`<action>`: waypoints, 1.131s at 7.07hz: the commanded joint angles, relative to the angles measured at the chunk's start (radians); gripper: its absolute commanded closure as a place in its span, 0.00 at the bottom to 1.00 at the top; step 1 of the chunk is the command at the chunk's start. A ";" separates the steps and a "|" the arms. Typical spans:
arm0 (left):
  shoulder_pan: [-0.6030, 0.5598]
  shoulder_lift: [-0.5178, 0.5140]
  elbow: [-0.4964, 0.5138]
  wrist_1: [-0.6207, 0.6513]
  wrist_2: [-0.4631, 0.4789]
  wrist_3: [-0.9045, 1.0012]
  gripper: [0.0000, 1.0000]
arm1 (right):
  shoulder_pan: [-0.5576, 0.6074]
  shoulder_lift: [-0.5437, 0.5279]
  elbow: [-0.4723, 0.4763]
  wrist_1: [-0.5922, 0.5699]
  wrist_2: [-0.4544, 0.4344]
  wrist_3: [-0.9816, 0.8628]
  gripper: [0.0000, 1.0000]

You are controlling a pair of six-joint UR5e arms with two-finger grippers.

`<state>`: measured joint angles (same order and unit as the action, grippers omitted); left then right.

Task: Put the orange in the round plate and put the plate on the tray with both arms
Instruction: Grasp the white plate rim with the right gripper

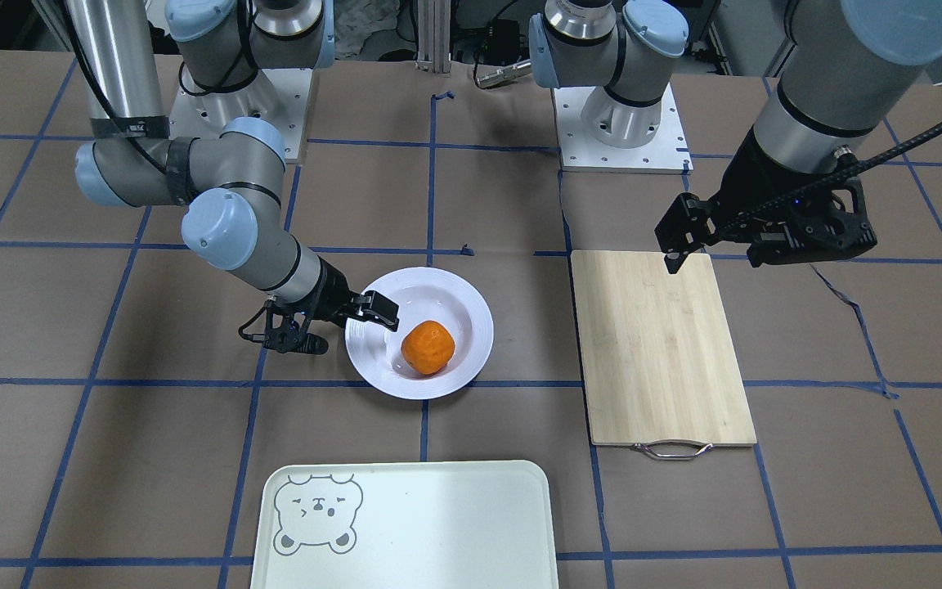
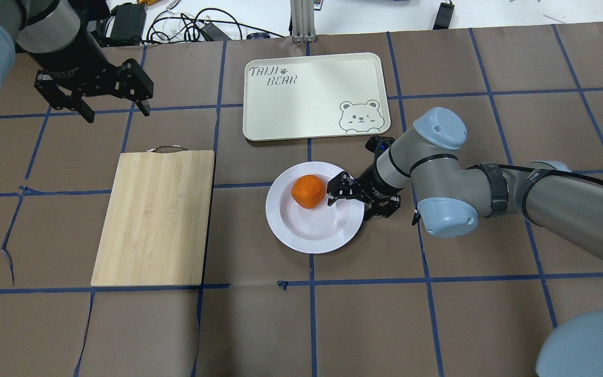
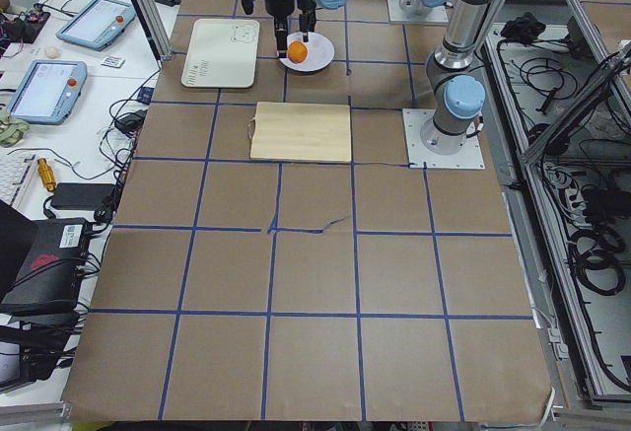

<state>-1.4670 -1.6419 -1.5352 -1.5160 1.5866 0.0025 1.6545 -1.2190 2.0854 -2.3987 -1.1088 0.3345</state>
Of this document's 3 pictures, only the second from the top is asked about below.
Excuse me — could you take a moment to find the aluminium frame post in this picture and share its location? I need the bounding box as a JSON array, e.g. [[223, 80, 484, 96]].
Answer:
[[290, 0, 317, 43]]

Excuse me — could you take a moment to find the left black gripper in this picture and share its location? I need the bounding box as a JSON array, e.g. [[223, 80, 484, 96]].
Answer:
[[34, 58, 154, 124]]

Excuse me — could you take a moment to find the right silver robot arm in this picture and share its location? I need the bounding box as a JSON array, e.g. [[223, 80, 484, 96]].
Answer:
[[327, 107, 603, 376]]

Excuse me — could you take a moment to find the bamboo cutting board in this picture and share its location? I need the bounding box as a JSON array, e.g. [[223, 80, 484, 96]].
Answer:
[[91, 150, 215, 287]]

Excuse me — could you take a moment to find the black power adapter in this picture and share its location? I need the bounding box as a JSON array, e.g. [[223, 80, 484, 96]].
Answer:
[[108, 3, 146, 46]]

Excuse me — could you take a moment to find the orange fruit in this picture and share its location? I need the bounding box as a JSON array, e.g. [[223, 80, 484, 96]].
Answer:
[[291, 174, 327, 209]]

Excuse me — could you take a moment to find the cream bear tray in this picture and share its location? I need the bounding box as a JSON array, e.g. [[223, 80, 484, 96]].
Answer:
[[242, 52, 392, 142]]

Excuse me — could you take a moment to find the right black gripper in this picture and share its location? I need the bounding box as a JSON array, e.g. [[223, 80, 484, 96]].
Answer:
[[326, 171, 400, 221]]

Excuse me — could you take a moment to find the white round plate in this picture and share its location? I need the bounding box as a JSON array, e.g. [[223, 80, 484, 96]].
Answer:
[[265, 161, 365, 254]]

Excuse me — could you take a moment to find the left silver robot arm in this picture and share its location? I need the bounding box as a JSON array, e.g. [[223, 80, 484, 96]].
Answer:
[[0, 1, 154, 123]]

